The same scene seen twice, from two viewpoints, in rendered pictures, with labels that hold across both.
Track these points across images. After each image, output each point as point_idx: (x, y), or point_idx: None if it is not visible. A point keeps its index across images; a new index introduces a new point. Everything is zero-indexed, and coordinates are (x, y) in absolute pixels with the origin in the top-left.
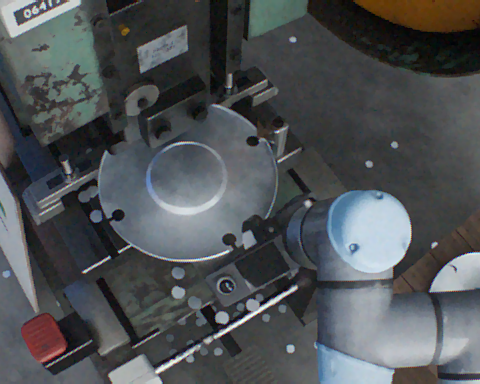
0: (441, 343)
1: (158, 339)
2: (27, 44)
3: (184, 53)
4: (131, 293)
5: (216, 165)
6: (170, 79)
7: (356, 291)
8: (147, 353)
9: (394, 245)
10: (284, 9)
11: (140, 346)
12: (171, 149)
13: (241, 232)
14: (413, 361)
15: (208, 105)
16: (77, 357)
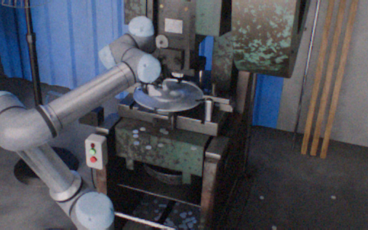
0: (126, 52)
1: (138, 229)
2: None
3: (180, 34)
4: (124, 124)
5: (178, 96)
6: (174, 43)
7: (124, 34)
8: (128, 229)
9: (139, 26)
10: (209, 27)
11: (129, 225)
12: (173, 88)
13: (161, 108)
14: (118, 56)
15: (190, 74)
16: (89, 119)
